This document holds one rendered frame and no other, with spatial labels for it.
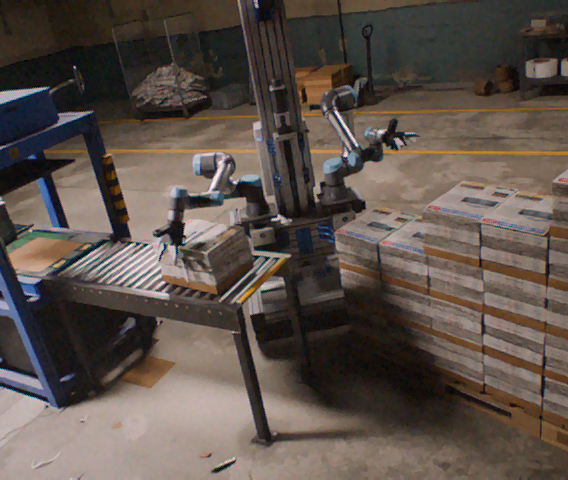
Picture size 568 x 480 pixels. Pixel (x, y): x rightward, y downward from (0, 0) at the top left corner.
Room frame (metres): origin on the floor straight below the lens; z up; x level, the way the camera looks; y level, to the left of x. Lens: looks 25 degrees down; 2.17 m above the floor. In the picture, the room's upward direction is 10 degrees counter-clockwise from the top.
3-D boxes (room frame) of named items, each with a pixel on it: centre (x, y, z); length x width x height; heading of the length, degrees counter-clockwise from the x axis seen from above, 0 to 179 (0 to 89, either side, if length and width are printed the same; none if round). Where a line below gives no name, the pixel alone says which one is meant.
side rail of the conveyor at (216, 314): (2.66, 0.85, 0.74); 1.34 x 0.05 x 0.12; 58
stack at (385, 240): (2.55, -0.76, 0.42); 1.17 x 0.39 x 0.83; 40
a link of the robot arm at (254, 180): (3.37, 0.17, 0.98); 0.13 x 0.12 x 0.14; 76
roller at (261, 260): (2.60, 0.28, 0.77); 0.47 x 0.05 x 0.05; 148
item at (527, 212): (2.22, -1.02, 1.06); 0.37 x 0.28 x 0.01; 131
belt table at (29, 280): (3.42, 1.58, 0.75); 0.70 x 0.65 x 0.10; 58
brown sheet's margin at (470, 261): (2.45, -0.84, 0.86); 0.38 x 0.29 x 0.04; 131
